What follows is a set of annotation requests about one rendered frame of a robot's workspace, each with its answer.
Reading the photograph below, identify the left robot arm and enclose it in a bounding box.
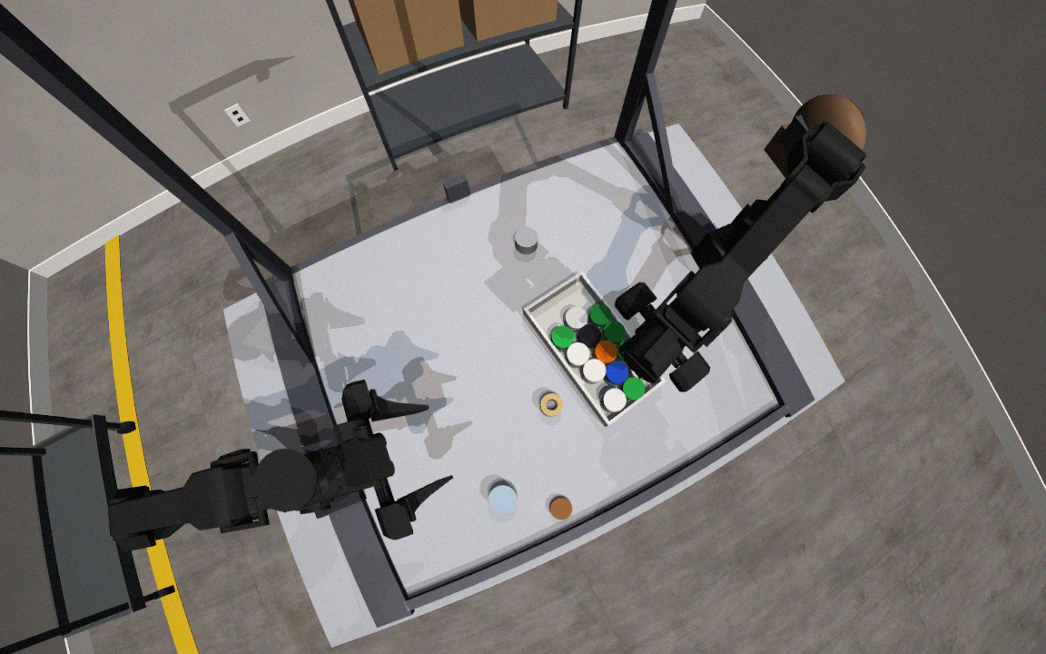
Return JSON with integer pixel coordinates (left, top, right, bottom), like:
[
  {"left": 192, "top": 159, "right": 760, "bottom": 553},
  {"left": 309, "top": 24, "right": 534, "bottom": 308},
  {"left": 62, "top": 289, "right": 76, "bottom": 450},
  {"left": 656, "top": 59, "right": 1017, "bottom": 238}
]
[{"left": 618, "top": 121, "right": 866, "bottom": 383}]

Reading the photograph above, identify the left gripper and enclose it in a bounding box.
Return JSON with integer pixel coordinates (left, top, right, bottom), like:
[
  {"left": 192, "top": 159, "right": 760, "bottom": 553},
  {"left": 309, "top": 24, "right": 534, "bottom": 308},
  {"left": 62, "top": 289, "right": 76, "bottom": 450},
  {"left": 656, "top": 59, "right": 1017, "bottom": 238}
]
[{"left": 615, "top": 281, "right": 710, "bottom": 392}]

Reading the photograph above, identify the blue jar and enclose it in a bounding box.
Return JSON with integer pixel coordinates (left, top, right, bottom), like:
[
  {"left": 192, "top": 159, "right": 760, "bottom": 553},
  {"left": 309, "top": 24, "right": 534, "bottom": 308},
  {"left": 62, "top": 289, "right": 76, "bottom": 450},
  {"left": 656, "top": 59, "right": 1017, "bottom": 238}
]
[{"left": 602, "top": 361, "right": 628, "bottom": 386}]

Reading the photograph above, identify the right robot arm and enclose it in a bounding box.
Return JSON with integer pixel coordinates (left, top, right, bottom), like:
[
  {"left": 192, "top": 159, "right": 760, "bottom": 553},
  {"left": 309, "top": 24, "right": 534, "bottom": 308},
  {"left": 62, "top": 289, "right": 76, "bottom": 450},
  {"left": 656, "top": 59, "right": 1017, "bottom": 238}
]
[{"left": 108, "top": 419, "right": 395, "bottom": 552}]

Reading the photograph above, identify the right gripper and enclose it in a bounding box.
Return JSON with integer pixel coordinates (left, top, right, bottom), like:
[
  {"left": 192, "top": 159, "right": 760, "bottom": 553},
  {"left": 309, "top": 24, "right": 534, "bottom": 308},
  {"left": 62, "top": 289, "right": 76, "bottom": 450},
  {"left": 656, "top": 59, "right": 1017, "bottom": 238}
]
[{"left": 311, "top": 380, "right": 453, "bottom": 540}]

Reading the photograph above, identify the brown flat disc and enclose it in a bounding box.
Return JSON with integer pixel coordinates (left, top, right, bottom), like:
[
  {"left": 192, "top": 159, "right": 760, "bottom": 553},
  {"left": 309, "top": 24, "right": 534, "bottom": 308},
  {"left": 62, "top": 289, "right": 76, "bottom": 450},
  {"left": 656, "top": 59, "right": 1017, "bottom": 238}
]
[{"left": 549, "top": 497, "right": 572, "bottom": 520}]

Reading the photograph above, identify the black metal frame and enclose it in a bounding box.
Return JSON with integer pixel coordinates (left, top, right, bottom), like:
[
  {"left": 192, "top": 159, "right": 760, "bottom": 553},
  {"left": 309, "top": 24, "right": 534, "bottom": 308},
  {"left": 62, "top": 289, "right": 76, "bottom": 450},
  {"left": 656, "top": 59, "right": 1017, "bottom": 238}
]
[{"left": 0, "top": 0, "right": 680, "bottom": 371}]

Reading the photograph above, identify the tan roll of tape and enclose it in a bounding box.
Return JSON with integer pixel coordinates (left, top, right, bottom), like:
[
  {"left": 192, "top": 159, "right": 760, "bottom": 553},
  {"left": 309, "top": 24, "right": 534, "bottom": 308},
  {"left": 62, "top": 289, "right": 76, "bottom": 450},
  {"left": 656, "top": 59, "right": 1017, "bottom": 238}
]
[{"left": 540, "top": 393, "right": 563, "bottom": 418}]

